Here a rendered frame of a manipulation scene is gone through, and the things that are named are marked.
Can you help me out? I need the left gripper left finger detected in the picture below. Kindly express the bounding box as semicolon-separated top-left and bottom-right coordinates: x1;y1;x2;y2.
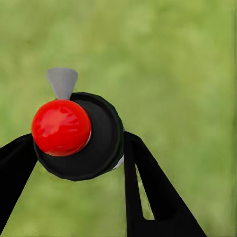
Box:
0;133;38;235

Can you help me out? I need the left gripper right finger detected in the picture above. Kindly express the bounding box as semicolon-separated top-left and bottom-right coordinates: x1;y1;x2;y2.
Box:
123;131;207;237

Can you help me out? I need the pesticide atomizer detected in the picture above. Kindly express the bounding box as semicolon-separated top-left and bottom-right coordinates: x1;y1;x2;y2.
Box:
31;67;125;182

